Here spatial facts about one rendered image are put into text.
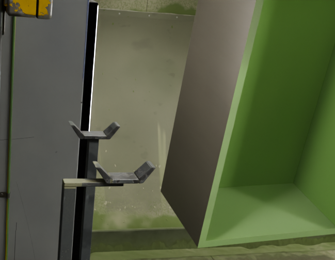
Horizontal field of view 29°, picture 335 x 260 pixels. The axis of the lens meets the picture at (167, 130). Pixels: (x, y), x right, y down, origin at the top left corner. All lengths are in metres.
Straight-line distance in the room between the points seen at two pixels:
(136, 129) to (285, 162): 0.81
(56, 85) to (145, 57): 1.91
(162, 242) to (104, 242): 0.28
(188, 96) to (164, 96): 1.02
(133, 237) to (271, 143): 0.83
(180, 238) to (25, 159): 1.76
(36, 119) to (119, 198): 1.65
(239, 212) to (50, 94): 1.22
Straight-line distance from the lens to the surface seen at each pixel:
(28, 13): 0.82
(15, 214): 1.47
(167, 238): 3.06
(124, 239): 3.01
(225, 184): 2.57
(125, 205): 3.01
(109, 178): 0.83
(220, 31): 2.02
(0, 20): 0.85
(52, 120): 1.40
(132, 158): 3.07
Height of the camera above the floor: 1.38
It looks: 15 degrees down
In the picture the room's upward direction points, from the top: 6 degrees clockwise
